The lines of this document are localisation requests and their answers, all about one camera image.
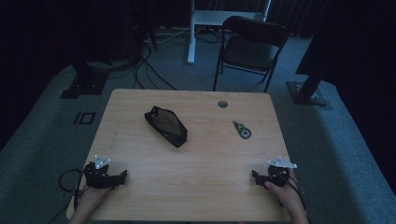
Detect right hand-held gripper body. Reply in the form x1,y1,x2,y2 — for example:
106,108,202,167
263,156,298,189

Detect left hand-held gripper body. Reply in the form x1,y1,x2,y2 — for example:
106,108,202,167
82,154,115,190

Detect green correction tape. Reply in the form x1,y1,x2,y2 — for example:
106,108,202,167
233,120,252,140

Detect black pencil case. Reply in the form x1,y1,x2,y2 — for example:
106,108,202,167
144,105,189,148

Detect person's left hand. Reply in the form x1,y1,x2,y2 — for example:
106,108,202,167
75,186,112,217

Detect person's right hand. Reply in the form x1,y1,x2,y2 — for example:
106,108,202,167
263,169,308,219

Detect black folding chair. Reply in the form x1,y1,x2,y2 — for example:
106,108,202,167
212,15,290,93

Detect dark curtain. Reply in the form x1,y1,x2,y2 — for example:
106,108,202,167
295,0,396,188

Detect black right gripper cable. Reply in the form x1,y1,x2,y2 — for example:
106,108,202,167
277,172,308,210

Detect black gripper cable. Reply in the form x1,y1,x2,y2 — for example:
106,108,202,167
58,168,86,210
277,172,308,210

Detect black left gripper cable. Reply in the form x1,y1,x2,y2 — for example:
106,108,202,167
58,168,86,210

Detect black stand with base plate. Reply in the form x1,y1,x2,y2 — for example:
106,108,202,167
286,73,332,110
60,61,110,100

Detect black floor cables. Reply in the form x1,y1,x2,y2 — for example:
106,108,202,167
133,43,178,91

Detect white floor cable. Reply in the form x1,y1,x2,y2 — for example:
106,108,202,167
144,26,191,45

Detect white desk frame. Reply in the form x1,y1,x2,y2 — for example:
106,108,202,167
187,0,273,65

